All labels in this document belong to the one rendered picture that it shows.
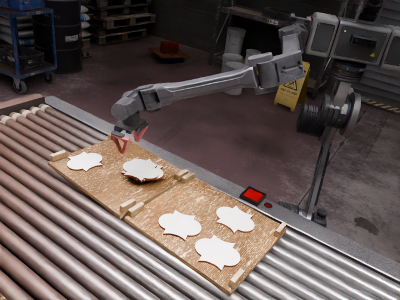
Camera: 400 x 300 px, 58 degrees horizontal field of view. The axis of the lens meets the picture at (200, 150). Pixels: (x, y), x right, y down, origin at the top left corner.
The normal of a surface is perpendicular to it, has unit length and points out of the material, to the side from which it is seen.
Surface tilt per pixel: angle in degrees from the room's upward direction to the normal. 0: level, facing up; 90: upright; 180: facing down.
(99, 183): 0
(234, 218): 0
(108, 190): 0
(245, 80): 90
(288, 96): 77
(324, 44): 90
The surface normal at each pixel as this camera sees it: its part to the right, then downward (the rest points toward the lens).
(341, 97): -0.23, 0.46
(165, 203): 0.14, -0.86
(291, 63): 0.16, 0.37
